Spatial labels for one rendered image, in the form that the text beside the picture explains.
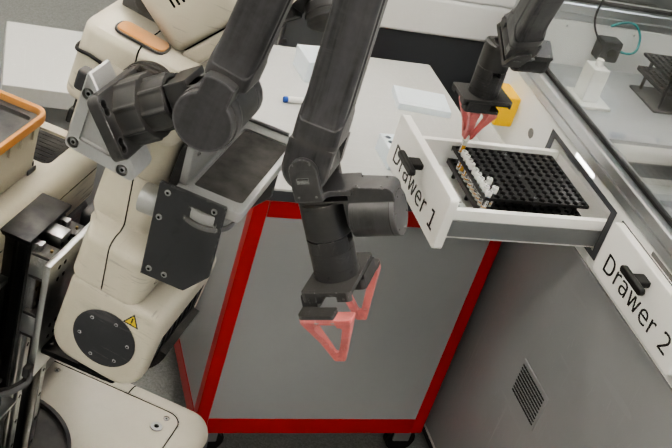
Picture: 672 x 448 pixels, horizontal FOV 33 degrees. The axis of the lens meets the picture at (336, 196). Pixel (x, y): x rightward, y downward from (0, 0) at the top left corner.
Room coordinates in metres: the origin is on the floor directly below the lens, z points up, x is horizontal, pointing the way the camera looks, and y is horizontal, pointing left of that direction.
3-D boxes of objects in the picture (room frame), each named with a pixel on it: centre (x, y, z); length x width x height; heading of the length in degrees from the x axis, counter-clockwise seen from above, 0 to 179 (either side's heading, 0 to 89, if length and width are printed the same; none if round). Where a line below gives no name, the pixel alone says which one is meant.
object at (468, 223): (1.91, -0.33, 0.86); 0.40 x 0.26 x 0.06; 114
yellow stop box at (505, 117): (2.25, -0.28, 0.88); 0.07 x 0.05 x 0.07; 24
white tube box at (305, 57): (2.36, 0.11, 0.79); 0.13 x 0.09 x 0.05; 120
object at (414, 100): (2.36, -0.12, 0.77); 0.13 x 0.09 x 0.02; 106
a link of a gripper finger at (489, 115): (1.92, -0.20, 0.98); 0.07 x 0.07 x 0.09; 25
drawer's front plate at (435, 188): (1.82, -0.14, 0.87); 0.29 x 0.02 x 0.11; 24
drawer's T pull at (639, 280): (1.65, -0.54, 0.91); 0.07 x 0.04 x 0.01; 24
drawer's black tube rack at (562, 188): (1.90, -0.32, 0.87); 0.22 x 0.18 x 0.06; 114
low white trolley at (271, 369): (2.20, 0.01, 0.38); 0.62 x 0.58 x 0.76; 24
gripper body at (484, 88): (1.92, -0.20, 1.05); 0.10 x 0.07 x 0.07; 115
